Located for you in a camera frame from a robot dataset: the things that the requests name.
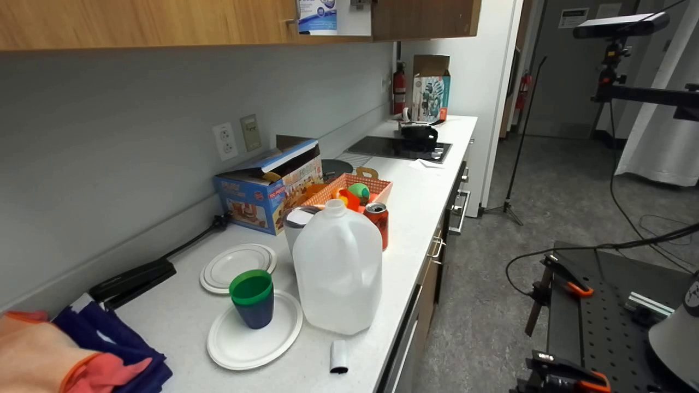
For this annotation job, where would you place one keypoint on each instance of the white curtain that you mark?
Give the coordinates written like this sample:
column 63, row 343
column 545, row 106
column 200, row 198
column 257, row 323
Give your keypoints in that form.
column 662, row 144

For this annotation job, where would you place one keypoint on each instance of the white wall outlet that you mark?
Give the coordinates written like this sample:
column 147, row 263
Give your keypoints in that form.
column 225, row 141

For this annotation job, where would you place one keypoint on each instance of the red soda can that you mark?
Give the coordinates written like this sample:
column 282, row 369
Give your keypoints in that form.
column 379, row 226

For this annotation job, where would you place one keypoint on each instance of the translucent plastic gallon jug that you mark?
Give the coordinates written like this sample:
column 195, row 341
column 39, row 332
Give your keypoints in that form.
column 339, row 275

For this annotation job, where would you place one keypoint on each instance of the closed wooden cabinet door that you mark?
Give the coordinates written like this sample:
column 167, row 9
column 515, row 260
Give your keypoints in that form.
column 146, row 23

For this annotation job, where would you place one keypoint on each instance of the yellow tape roll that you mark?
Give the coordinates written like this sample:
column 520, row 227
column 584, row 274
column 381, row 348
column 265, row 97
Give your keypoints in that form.
column 362, row 174

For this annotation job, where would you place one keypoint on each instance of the red fire extinguisher by counter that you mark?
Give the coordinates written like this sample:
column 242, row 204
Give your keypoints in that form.
column 398, row 89

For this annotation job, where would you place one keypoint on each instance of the red orange toy fruit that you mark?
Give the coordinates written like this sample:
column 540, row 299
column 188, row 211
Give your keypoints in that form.
column 349, row 200

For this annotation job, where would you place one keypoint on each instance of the black pot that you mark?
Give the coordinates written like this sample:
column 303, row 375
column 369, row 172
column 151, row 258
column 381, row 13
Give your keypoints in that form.
column 417, row 137

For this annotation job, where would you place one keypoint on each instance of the white paper scrap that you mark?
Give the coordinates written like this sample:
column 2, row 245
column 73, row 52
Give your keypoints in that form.
column 427, row 164

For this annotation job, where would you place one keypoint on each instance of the black induction cooktop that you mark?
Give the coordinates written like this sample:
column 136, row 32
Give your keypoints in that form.
column 384, row 147

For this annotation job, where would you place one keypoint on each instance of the orange black bar clamp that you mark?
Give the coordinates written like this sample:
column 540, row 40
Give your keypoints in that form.
column 559, row 379
column 576, row 286

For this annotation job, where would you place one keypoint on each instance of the white tall refrigerator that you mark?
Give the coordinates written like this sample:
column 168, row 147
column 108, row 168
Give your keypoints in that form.
column 476, row 94

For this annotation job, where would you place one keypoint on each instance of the dark blue cloth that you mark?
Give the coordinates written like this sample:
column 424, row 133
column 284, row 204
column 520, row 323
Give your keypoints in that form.
column 109, row 330

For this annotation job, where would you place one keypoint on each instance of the black power plug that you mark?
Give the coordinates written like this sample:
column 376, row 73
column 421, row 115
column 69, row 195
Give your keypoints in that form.
column 219, row 223

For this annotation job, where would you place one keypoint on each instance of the black perforated robot table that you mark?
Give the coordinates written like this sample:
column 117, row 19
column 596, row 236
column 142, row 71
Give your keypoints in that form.
column 603, row 328

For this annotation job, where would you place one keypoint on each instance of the large white plate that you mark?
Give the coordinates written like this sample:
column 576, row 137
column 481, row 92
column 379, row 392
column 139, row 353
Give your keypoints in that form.
column 244, row 346

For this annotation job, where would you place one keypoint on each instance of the white blue package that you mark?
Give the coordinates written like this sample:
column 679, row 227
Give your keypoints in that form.
column 317, row 13

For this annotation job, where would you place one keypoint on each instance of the black oven front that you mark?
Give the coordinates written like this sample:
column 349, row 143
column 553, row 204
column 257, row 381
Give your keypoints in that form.
column 460, row 200

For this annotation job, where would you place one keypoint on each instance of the orange checkered cardboard tray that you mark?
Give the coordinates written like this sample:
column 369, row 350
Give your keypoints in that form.
column 379, row 191

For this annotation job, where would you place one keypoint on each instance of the beige light switch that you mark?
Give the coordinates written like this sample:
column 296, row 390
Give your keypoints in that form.
column 250, row 131

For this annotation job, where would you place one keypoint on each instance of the wooden lower cabinet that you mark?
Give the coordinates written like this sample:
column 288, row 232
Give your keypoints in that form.
column 431, row 292

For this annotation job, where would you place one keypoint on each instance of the thin black light stand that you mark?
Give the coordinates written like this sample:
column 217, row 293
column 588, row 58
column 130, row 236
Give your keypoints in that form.
column 525, row 133

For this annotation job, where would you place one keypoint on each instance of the black tripod with boom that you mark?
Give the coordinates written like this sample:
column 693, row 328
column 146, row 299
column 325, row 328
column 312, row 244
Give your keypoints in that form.
column 640, row 92

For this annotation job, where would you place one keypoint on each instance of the green toy ball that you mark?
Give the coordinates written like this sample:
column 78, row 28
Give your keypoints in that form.
column 360, row 192

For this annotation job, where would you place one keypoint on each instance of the orange cloth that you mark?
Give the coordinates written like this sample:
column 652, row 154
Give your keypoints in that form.
column 36, row 357

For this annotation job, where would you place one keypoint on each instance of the aluminium extrusion bar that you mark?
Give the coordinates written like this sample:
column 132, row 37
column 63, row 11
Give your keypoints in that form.
column 649, row 304

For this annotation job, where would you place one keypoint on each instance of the black stereo camera on tripod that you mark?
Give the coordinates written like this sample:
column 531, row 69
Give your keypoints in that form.
column 618, row 24

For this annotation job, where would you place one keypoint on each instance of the blue toy food box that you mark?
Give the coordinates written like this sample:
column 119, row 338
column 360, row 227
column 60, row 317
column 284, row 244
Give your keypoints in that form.
column 251, row 200

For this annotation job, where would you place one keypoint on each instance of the teal printed carton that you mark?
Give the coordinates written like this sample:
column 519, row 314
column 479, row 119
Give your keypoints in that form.
column 433, row 97

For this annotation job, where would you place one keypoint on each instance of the red fire extinguisher by door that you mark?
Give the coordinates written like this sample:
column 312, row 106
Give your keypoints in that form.
column 525, row 94

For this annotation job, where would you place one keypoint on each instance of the black stapler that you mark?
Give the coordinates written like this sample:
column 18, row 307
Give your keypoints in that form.
column 135, row 281

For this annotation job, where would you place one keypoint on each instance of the green plastic cup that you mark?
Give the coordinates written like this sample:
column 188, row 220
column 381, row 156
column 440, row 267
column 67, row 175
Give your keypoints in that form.
column 251, row 286

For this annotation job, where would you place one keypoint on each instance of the small white plate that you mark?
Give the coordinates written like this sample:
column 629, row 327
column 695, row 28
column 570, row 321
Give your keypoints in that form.
column 237, row 264

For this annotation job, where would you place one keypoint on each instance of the black dishwasher front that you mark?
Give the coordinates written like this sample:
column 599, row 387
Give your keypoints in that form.
column 405, row 350

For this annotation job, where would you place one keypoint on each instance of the dark blue plastic cup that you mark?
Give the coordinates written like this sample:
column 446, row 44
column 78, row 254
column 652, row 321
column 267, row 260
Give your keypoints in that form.
column 255, row 317

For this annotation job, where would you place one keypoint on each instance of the dark grey plate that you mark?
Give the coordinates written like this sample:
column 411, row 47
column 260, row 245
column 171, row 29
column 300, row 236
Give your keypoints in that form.
column 337, row 168

